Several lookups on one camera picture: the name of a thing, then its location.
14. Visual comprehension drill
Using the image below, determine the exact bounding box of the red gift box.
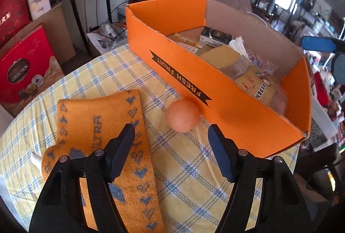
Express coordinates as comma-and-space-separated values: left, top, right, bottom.
0, 24, 65, 116

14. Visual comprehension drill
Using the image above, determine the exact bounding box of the brown cardboard box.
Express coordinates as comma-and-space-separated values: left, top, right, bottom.
31, 2, 76, 65

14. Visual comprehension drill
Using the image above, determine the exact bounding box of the orange patterned sock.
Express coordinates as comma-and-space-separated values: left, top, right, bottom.
41, 89, 166, 233

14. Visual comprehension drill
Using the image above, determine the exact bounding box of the orange ball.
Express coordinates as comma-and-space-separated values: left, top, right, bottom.
166, 100, 200, 132

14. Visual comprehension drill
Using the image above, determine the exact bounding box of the orange cardboard box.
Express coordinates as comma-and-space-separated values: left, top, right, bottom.
125, 0, 313, 159

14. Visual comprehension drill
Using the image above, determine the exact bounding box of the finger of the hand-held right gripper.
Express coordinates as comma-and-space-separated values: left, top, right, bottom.
300, 35, 345, 54
331, 53, 345, 85

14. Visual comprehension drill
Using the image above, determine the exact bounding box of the black cable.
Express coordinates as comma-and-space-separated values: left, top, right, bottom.
110, 2, 130, 23

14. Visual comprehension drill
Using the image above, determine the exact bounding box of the small white object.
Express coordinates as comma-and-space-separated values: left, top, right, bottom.
31, 152, 45, 169

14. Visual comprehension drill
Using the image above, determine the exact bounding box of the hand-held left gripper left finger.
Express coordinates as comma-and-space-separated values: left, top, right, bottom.
29, 123, 136, 233

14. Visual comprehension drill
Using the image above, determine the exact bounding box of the red gift bag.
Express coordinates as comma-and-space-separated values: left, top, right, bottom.
0, 0, 31, 48

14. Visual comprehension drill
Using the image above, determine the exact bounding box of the bag of colourful rubber bands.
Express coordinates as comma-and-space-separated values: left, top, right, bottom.
245, 50, 281, 77

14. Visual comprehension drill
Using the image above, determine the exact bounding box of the dark chair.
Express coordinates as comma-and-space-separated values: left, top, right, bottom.
294, 141, 340, 196

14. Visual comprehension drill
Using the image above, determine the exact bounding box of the olive snack packet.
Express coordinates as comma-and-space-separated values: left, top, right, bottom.
167, 32, 208, 55

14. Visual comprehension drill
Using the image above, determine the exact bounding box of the yellow checked tablecloth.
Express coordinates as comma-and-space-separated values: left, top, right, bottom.
0, 43, 300, 233

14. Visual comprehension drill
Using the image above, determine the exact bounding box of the black snack packet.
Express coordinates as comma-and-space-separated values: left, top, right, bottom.
200, 26, 233, 48

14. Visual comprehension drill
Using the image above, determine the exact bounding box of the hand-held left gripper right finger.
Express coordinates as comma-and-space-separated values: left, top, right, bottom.
207, 124, 312, 233

